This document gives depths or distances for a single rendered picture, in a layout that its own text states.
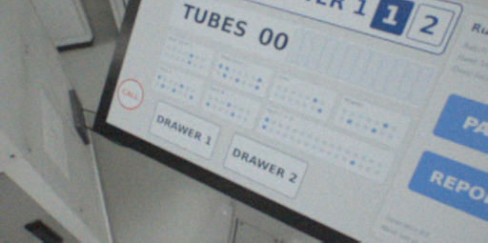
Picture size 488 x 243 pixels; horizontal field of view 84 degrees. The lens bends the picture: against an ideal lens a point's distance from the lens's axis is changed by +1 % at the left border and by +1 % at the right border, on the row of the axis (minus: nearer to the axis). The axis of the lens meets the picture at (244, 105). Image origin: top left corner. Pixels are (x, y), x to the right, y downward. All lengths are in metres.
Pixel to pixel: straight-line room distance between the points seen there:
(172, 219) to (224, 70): 1.12
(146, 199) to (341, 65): 1.26
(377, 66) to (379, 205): 0.15
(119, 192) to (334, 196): 1.27
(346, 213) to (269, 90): 0.16
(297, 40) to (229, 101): 0.11
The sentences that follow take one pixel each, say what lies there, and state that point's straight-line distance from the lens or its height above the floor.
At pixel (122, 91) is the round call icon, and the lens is 0.40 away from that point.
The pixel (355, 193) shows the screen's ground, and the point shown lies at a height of 1.01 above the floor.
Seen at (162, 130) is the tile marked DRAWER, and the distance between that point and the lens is 0.36.
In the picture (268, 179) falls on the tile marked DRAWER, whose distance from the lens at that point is 0.33.
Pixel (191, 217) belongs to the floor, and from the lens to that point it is 1.37.
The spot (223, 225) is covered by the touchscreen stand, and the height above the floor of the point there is 0.04.
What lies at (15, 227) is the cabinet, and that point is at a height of 0.55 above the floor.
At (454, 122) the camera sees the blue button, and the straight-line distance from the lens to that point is 0.33.
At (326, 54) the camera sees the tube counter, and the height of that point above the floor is 1.11.
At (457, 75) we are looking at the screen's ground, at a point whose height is 1.13.
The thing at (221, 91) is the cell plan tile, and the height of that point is 1.05.
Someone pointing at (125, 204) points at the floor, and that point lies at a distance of 1.46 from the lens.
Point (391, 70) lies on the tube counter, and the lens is 0.31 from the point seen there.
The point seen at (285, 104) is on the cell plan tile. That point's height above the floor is 1.06.
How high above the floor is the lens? 1.27
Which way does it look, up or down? 46 degrees down
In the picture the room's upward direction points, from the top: 7 degrees clockwise
